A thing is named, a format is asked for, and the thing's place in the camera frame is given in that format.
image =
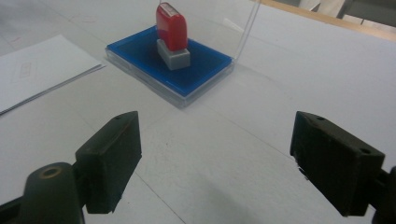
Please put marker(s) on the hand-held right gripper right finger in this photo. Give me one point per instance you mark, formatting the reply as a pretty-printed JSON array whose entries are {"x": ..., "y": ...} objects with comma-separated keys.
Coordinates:
[{"x": 336, "y": 161}]

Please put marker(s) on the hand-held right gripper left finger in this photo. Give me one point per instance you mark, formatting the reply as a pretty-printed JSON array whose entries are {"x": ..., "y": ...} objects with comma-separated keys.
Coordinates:
[{"x": 109, "y": 161}]

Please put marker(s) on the blue ink pad clear case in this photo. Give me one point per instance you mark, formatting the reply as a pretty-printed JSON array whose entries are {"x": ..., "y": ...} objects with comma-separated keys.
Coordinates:
[{"x": 205, "y": 70}]

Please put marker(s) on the red stamp with grey base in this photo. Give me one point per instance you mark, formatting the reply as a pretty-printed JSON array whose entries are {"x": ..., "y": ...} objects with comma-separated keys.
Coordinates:
[{"x": 172, "y": 29}]

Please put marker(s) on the white paper sheets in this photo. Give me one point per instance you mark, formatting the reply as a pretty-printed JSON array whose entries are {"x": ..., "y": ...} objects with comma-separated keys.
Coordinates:
[{"x": 40, "y": 68}]

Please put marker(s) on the grey metal stand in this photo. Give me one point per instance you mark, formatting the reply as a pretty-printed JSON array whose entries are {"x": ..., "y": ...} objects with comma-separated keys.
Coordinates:
[{"x": 342, "y": 11}]

